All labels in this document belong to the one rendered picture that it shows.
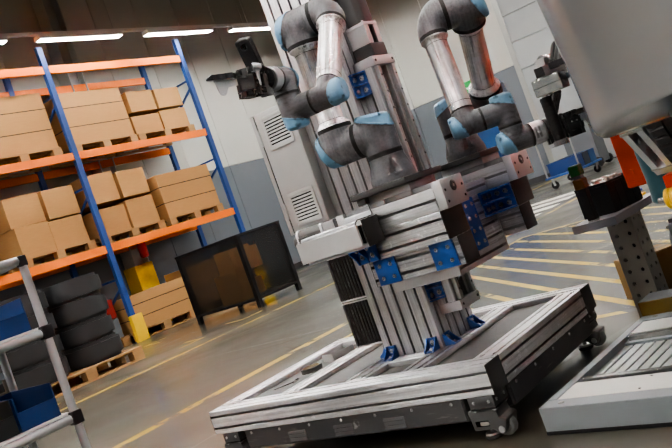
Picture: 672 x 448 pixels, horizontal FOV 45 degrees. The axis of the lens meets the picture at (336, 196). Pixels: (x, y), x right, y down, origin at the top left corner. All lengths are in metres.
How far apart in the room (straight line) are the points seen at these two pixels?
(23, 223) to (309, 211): 9.32
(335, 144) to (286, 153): 0.40
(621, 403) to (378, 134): 1.05
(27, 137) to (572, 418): 10.81
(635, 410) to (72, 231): 10.75
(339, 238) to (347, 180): 0.38
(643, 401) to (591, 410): 0.15
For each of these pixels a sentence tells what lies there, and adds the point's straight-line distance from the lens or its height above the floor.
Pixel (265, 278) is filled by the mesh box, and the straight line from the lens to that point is 10.46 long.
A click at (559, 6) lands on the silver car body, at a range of 1.46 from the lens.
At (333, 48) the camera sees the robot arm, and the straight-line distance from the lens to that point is 2.49.
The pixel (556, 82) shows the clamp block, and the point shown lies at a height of 0.92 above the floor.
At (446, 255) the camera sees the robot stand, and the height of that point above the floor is 0.55.
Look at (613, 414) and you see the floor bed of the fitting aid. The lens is 2.31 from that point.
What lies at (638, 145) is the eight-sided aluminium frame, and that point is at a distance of 2.33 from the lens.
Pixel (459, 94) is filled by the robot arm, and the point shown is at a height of 1.01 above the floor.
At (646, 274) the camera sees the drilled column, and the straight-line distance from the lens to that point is 3.20.
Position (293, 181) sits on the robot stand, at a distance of 2.97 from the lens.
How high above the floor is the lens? 0.78
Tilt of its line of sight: 1 degrees up
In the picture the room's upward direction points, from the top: 20 degrees counter-clockwise
